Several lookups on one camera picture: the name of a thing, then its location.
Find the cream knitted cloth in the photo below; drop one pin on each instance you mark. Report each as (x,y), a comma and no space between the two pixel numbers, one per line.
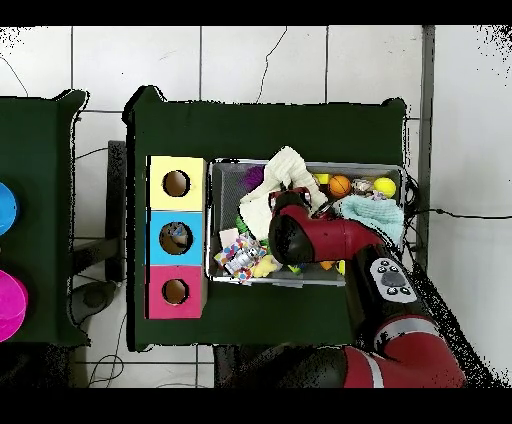
(288,168)

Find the crushed clear plastic cup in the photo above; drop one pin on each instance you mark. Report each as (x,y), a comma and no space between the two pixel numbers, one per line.
(176,230)

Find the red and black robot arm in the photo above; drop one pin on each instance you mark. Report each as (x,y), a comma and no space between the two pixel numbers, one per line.
(340,236)

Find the wooden box with three holes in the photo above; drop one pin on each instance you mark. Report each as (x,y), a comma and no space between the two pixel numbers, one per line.
(156,256)

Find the purple spiky toy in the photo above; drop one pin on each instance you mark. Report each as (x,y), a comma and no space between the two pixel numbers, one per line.
(252,178)

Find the orange toy basketball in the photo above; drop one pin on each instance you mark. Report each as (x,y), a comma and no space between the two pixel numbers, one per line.
(340,186)

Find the dark green table cloth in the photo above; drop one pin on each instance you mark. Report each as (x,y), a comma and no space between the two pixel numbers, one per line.
(40,140)
(260,132)

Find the yellow plush toy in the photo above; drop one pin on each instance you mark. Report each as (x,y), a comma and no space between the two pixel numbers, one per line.
(264,267)

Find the colourful dotted cloth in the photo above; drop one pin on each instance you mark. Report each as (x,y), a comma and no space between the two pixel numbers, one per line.
(230,252)

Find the light blue knitted cloth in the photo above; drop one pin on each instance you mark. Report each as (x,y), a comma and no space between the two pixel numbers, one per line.
(376,216)

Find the blue round container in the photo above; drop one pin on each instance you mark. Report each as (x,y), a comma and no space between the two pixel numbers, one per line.
(7,208)

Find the magenta round container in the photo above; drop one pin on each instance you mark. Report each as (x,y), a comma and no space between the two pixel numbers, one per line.
(11,304)

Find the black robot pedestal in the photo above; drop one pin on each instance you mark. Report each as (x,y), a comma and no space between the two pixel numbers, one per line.
(226,368)

